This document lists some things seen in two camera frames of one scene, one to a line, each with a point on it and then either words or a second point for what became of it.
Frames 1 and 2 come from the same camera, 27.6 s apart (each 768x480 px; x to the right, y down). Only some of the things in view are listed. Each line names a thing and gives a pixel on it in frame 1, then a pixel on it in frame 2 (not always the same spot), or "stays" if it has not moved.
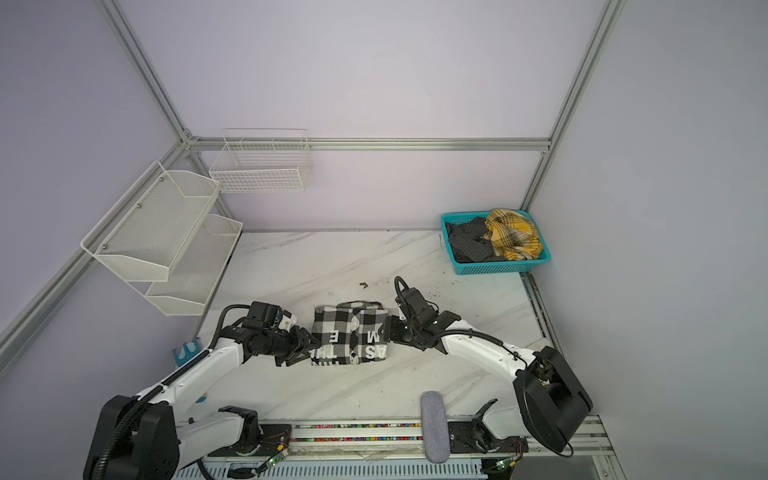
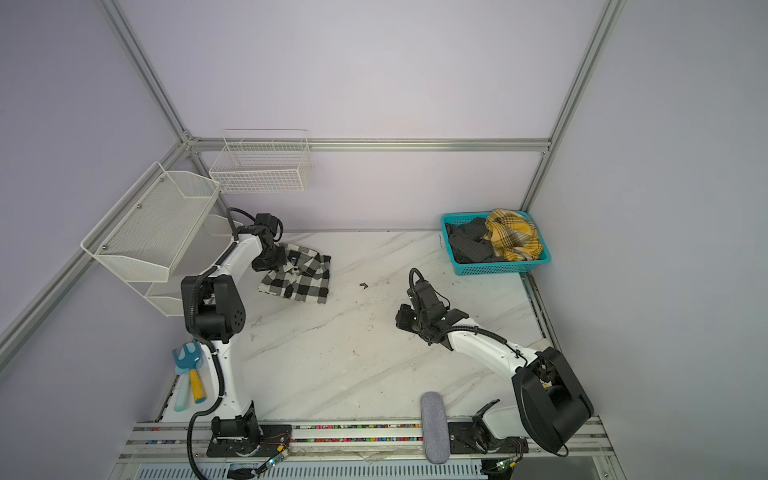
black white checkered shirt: x=349 y=333 -> x=304 y=277
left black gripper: x=299 y=345 -> x=257 y=266
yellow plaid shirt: x=513 y=235 stays
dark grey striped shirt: x=467 y=241 stays
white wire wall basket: x=263 y=160 stays
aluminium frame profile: x=373 y=143 stays
